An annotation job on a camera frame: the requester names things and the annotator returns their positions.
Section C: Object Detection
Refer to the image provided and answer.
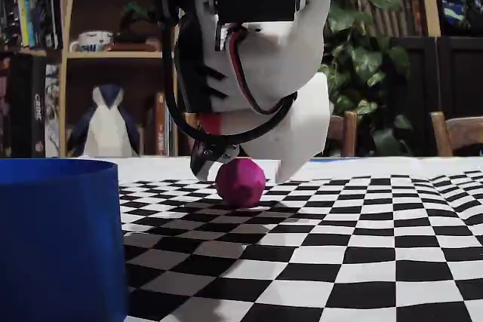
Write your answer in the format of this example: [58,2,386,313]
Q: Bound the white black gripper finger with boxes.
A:
[189,136,242,182]

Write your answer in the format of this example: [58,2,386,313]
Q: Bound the green leafy houseplant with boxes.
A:
[324,0,414,157]

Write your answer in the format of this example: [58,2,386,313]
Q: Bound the white blue patterned mug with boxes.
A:
[69,30,114,54]

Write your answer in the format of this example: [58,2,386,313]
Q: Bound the pink faceted ball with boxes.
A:
[215,159,266,209]

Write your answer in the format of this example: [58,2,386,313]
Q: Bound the blue round box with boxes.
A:
[0,158,131,322]

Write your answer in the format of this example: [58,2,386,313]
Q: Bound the checkerboard paper mat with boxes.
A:
[0,155,483,322]

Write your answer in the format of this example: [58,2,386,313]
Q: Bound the small green bonsai plant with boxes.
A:
[115,0,159,44]

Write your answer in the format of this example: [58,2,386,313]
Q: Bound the yellow spine book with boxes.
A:
[18,0,32,48]

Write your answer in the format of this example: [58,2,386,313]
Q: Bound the blue painting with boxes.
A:
[437,0,483,32]

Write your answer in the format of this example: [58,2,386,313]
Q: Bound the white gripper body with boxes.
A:
[174,0,333,116]

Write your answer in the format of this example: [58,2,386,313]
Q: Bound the wooden bookshelf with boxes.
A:
[60,0,182,157]

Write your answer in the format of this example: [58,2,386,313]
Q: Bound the red white servo wire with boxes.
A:
[222,27,295,115]

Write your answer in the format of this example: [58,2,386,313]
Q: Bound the wooden chair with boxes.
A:
[184,109,359,157]
[429,110,483,157]

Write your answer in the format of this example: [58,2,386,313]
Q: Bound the white blue paper penguin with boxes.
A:
[67,84,141,158]

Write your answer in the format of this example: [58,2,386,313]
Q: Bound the black Crime game box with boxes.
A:
[20,54,61,158]

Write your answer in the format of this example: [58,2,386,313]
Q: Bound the dark wooden cabinet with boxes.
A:
[390,36,483,157]

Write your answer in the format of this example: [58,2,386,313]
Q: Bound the black cable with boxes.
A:
[160,0,299,148]

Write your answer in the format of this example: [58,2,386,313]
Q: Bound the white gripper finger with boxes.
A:
[239,72,331,184]

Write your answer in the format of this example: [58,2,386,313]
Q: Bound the orange spine book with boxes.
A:
[154,91,168,157]

